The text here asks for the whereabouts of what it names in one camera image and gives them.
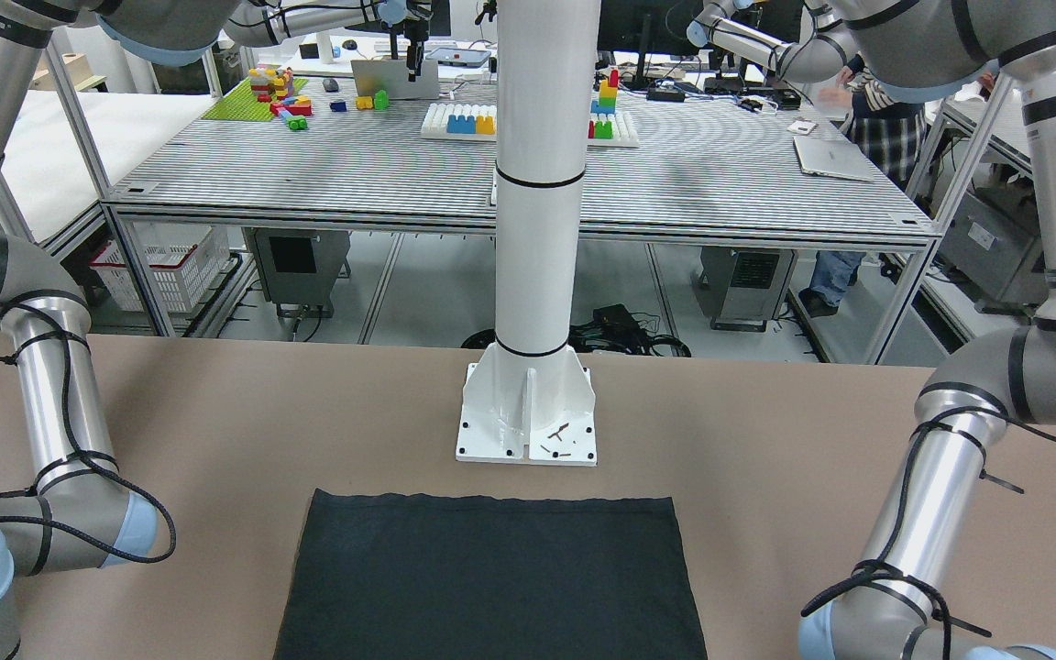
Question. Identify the silver closed laptop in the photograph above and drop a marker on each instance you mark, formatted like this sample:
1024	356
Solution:
836	158

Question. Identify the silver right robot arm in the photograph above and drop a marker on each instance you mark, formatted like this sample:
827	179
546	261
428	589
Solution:
79	512

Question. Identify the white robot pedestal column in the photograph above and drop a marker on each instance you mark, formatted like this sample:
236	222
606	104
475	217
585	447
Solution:
529	400

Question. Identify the grey slatted work table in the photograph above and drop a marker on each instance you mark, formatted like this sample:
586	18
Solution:
704	173

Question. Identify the black graphic t-shirt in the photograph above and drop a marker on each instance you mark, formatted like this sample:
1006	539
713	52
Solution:
413	576

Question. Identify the green lego baseplate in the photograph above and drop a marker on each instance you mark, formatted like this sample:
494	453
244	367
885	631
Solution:
243	103

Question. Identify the white plastic basket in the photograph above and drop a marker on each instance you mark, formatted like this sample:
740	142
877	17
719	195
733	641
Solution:
184	259

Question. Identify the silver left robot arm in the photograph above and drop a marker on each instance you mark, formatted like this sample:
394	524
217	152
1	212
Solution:
889	607

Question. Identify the white block tray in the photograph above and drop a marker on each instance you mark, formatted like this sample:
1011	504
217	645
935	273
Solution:
478	122

